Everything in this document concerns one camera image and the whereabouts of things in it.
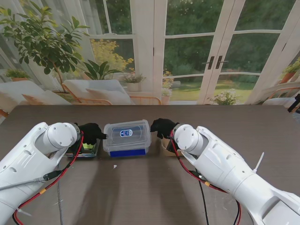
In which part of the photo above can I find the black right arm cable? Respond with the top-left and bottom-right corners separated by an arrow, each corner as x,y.
198,180 -> 210,225

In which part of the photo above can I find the clear lid with green sheet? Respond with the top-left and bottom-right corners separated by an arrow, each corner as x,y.
64,141 -> 99,158

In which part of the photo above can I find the clear container with blue clips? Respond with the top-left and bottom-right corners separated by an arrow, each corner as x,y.
102,120 -> 152,158

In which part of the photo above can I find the white cable tie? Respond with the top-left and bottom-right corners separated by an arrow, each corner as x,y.
254,152 -> 265,174
17,208 -> 32,217

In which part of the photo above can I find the black plastic food tray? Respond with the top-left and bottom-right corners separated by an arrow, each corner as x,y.
67,152 -> 97,158

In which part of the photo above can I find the brown kraft paper bowl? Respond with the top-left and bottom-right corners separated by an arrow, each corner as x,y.
160,138 -> 182,157

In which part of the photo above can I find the red left arm cable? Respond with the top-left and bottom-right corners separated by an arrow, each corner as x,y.
13,131 -> 84,225

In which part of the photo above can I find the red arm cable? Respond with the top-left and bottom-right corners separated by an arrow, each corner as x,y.
13,131 -> 84,225
170,131 -> 242,225

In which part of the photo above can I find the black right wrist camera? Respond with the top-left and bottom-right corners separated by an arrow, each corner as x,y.
165,140 -> 177,153

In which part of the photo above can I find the clear lid with blue sticker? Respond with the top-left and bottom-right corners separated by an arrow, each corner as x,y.
103,120 -> 150,145

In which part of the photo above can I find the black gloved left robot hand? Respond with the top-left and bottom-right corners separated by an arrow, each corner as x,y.
78,122 -> 109,145

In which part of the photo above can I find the black tripod stand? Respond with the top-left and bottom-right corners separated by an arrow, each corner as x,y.
287,93 -> 300,113

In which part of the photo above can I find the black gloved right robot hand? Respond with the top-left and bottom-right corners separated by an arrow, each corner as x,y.
150,118 -> 180,140

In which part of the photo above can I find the grey cable with black plug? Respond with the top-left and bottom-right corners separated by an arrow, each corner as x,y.
0,170 -> 64,225

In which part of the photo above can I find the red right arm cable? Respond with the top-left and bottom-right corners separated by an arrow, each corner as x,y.
170,131 -> 242,225

